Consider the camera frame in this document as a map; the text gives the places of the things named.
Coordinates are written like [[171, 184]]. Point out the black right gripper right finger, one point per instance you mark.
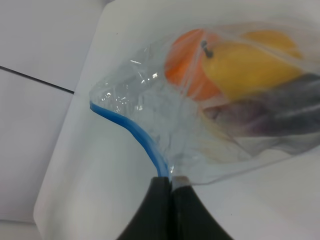
[[190, 220]]

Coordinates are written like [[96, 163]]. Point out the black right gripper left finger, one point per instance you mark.
[[152, 221]]

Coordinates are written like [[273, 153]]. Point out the clear zip bag blue seal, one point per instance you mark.
[[172, 127]]

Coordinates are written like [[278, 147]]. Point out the dark purple eggplant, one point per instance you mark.
[[292, 108]]

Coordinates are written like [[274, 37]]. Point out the orange fruit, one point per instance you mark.
[[183, 65]]

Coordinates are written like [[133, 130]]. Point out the yellow pear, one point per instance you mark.
[[260, 60]]

